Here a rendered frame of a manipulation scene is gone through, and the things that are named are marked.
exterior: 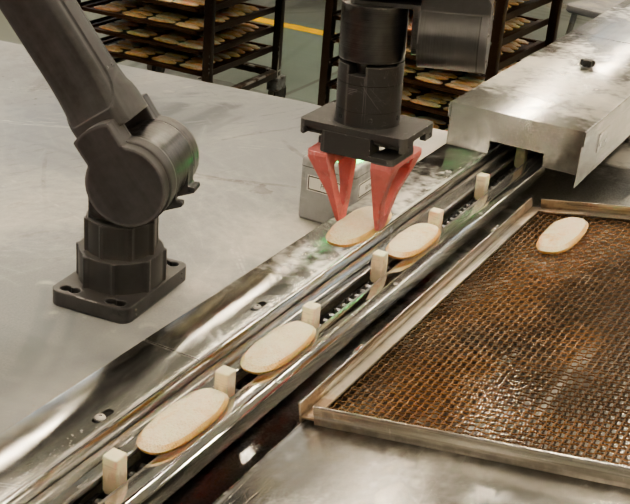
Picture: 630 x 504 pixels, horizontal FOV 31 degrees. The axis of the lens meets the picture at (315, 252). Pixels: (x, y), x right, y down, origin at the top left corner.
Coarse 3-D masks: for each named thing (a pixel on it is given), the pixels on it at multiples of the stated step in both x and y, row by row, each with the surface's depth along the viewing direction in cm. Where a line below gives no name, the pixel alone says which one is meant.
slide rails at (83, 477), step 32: (512, 160) 148; (448, 192) 135; (448, 224) 126; (416, 256) 117; (320, 288) 109; (288, 320) 103; (192, 384) 92; (256, 384) 92; (224, 416) 88; (128, 448) 83; (64, 480) 79; (96, 480) 79; (128, 480) 80
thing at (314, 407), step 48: (528, 240) 113; (624, 240) 111; (432, 288) 100; (480, 288) 102; (576, 288) 100; (624, 288) 100; (384, 336) 92; (432, 336) 93; (624, 336) 90; (336, 384) 86; (432, 384) 85; (528, 384) 84; (576, 384) 83; (384, 432) 78; (432, 432) 76; (480, 432) 78; (528, 432) 77; (576, 432) 77; (624, 432) 77; (624, 480) 70
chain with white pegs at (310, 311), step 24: (480, 192) 136; (432, 216) 124; (456, 216) 131; (384, 264) 113; (360, 288) 112; (312, 312) 101; (336, 312) 108; (216, 384) 90; (240, 384) 94; (120, 456) 79; (144, 456) 84; (120, 480) 79
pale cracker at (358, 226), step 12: (348, 216) 104; (360, 216) 104; (372, 216) 104; (336, 228) 101; (348, 228) 101; (360, 228) 101; (372, 228) 102; (336, 240) 100; (348, 240) 100; (360, 240) 100
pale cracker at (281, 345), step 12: (288, 324) 100; (300, 324) 100; (264, 336) 98; (276, 336) 98; (288, 336) 98; (300, 336) 98; (312, 336) 99; (252, 348) 96; (264, 348) 96; (276, 348) 96; (288, 348) 96; (300, 348) 97; (252, 360) 94; (264, 360) 94; (276, 360) 95; (288, 360) 96; (252, 372) 94; (264, 372) 94
